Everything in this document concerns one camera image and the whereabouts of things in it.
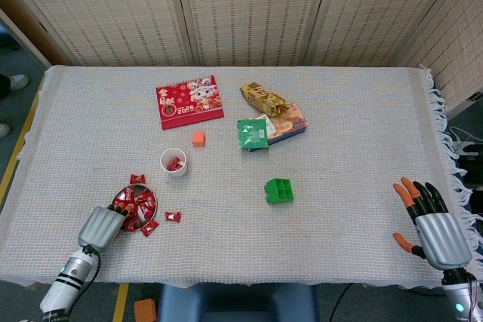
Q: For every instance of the orange cube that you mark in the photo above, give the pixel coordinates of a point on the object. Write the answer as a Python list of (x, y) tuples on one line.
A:
[(199, 139)]

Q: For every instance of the red candy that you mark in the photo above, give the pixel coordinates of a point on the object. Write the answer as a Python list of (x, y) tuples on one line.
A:
[(172, 166), (149, 227), (137, 178), (128, 194), (173, 216), (142, 197), (177, 161), (130, 224), (147, 209)]

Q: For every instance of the white woven tablecloth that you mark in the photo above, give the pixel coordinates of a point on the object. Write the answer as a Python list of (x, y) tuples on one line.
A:
[(339, 205)]

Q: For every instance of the gold snack bag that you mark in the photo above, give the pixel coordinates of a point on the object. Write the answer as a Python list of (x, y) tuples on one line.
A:
[(260, 97)]

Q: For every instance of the metal screen bracket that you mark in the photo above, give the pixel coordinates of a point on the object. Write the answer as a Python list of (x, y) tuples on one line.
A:
[(476, 96)]

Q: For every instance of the left robot hand silver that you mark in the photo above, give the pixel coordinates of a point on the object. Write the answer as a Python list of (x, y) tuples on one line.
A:
[(98, 229)]

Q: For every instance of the red desk calendar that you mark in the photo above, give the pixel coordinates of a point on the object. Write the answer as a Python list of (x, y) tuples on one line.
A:
[(188, 103)]

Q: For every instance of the white paper cup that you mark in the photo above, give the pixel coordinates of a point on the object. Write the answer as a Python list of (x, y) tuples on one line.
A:
[(177, 173)]

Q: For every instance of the woven folding screen panel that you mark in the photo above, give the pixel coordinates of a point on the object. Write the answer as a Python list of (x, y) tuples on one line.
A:
[(460, 35), (113, 13), (377, 13), (256, 13)]

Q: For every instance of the green foil packet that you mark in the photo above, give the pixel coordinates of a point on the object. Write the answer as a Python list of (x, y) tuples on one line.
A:
[(252, 133)]

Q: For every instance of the green building block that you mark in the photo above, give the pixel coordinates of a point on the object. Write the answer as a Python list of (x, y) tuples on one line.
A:
[(279, 191)]

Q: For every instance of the right robot hand silver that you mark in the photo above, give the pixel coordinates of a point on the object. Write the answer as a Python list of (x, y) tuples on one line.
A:
[(441, 239)]

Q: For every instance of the orange floor block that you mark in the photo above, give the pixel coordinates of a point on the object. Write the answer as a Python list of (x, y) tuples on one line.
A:
[(145, 310)]

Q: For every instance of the brown folding screen panel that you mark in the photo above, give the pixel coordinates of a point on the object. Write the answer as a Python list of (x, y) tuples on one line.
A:
[(22, 24)]

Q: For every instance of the black trouser leg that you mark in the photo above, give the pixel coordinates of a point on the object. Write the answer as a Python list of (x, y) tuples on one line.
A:
[(3, 86)]

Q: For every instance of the white shoe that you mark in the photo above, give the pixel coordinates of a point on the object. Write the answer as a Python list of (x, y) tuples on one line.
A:
[(3, 130), (17, 81)]

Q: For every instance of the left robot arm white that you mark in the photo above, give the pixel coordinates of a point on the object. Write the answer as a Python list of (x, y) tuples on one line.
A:
[(69, 273)]

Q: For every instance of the blue biscuit box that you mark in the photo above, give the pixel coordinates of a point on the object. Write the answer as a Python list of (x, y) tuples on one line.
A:
[(290, 122)]

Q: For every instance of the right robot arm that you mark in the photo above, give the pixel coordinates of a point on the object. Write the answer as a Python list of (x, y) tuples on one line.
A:
[(458, 295)]

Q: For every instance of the round metal plate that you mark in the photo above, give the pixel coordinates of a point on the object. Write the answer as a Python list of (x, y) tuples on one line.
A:
[(117, 197)]

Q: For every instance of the black box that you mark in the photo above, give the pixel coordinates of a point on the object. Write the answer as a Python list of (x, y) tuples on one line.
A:
[(473, 171)]

